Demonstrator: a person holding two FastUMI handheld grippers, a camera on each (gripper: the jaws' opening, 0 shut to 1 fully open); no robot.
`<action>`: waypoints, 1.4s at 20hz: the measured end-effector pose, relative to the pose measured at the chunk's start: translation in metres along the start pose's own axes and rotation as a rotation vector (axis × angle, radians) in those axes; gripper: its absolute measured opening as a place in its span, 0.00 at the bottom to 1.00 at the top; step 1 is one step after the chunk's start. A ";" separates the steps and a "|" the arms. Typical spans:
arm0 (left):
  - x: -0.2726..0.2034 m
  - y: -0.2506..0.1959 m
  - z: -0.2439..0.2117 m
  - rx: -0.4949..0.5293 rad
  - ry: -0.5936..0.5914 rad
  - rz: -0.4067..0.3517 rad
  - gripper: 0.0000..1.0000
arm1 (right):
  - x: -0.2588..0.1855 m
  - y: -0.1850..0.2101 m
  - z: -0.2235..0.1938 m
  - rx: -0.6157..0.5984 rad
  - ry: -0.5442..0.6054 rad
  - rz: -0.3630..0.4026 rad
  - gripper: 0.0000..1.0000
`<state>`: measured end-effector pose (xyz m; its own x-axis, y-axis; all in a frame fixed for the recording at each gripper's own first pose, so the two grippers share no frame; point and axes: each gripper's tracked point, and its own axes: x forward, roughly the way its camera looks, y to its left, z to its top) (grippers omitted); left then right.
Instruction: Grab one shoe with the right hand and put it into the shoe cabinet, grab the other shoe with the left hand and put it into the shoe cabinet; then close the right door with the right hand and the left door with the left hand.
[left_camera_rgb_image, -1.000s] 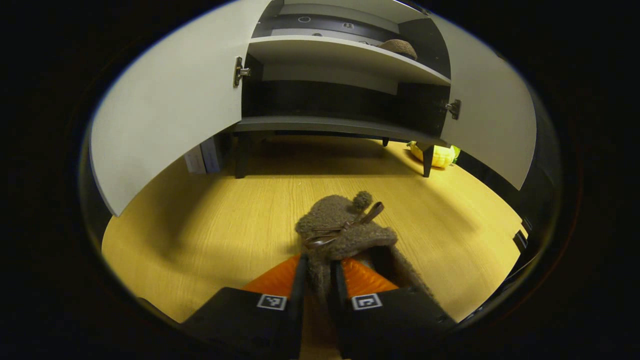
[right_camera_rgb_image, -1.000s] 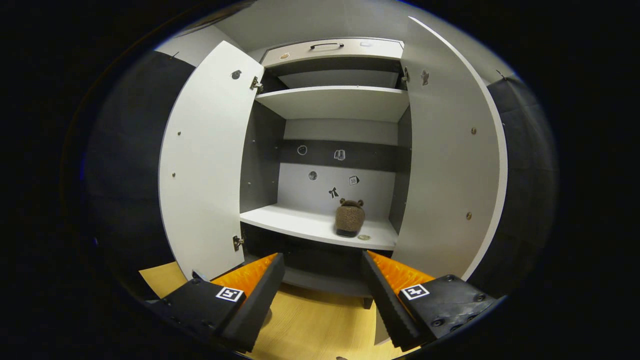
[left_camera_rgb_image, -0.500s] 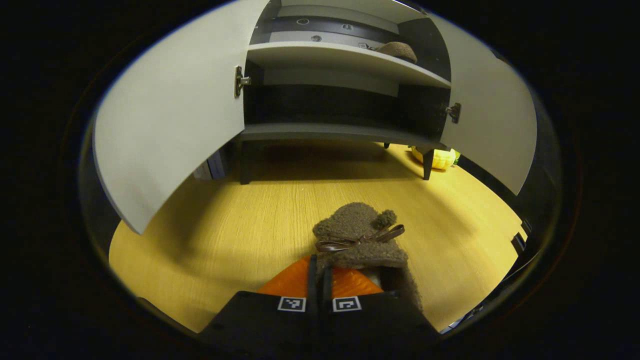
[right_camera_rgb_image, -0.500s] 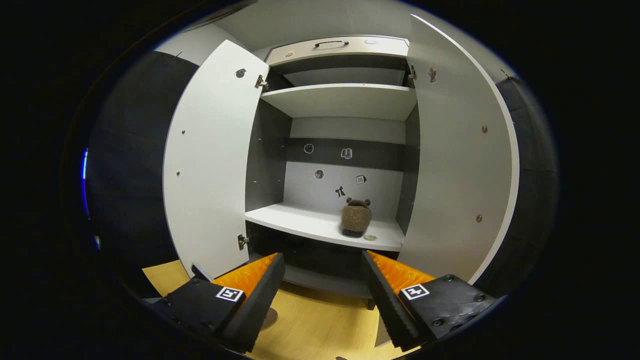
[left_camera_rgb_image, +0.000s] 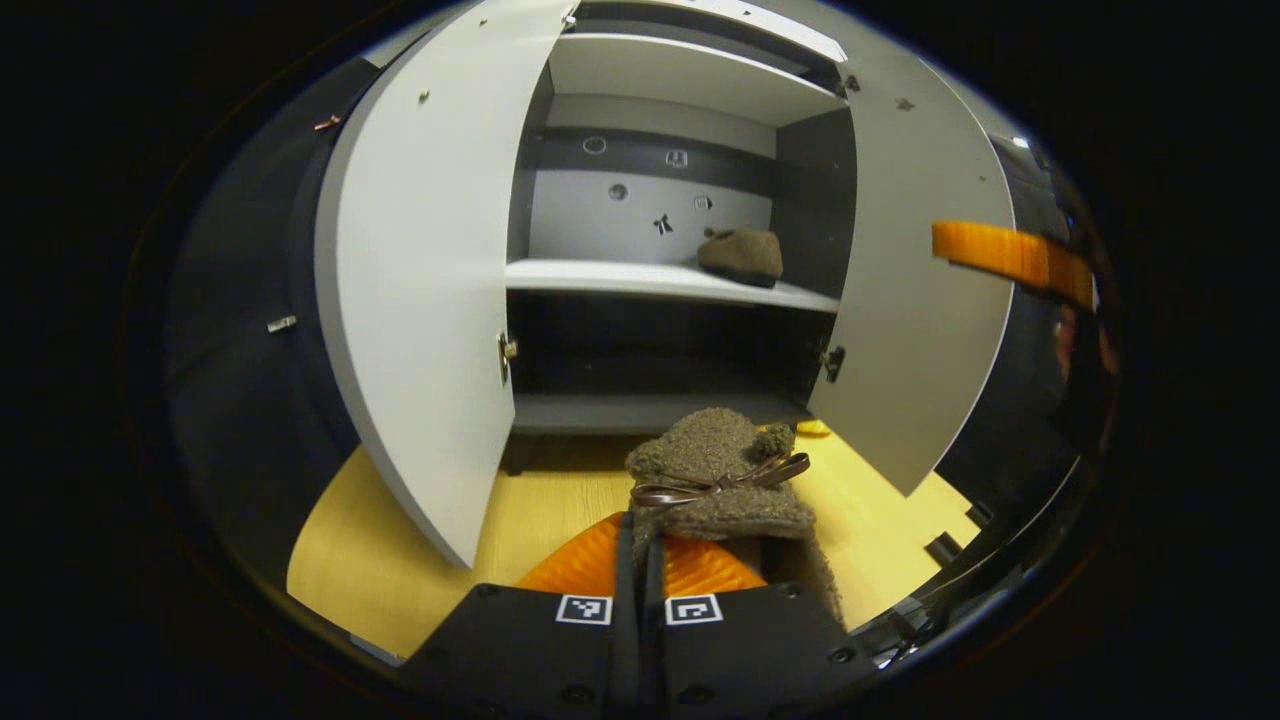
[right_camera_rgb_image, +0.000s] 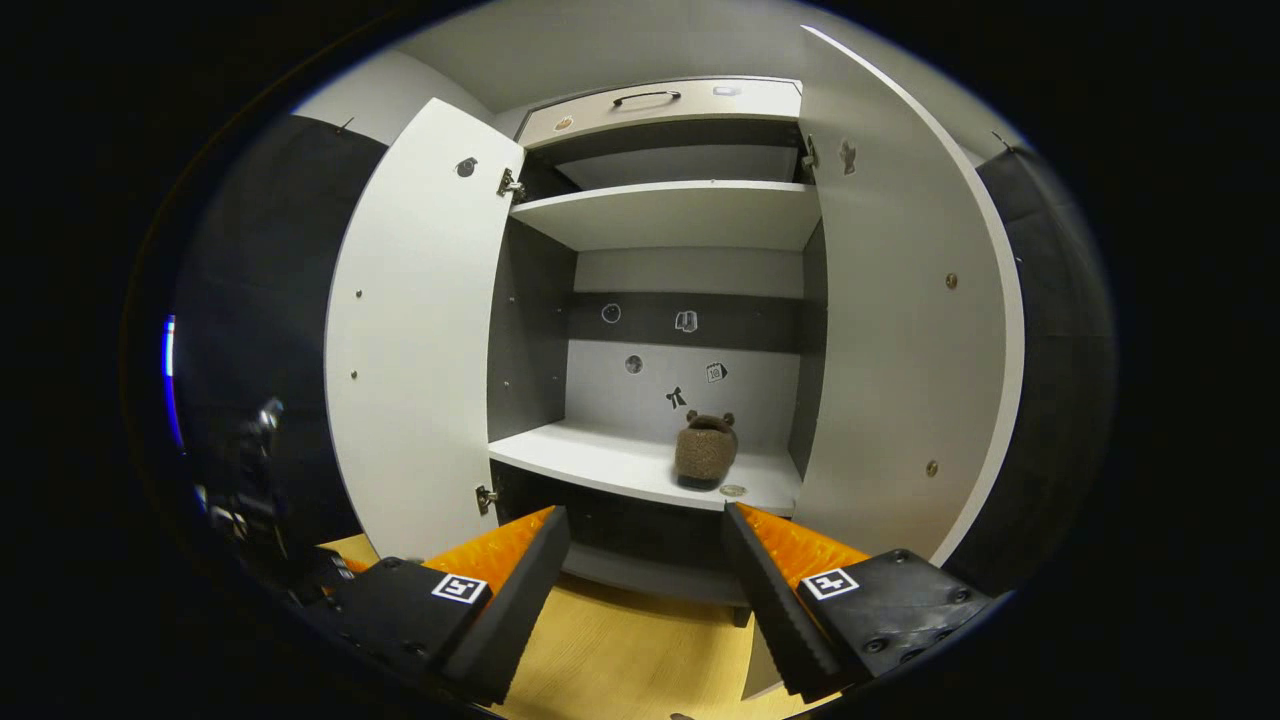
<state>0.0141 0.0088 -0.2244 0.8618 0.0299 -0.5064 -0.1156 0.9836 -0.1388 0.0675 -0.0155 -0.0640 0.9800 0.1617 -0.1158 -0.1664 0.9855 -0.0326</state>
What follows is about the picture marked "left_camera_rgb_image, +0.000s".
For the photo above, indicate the white and grey shoe cabinet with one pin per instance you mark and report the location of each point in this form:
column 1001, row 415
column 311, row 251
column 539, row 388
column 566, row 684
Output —
column 660, row 80

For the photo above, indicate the brown fuzzy shoe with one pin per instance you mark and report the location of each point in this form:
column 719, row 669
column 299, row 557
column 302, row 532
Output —
column 742, row 255
column 710, row 445

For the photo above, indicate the silver metal clip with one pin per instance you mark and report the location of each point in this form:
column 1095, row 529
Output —
column 281, row 323

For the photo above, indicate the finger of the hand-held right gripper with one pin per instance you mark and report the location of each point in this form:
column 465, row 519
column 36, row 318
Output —
column 1000, row 252

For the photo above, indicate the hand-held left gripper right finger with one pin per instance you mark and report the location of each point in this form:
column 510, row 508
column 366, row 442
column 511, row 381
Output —
column 750, row 650

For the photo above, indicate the black backdrop cloth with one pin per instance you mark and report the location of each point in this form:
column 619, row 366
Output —
column 250, row 400
column 1020, row 400

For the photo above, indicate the small yellow object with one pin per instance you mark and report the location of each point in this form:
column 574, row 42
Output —
column 812, row 428

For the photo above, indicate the reddish metal clip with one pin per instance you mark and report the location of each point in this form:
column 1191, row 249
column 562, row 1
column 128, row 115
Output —
column 327, row 122

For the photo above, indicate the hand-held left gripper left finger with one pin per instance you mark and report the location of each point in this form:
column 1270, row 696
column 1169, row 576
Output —
column 530, row 650

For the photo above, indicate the white cabinet door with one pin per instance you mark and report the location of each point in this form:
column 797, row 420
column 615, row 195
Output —
column 920, row 330
column 430, row 270

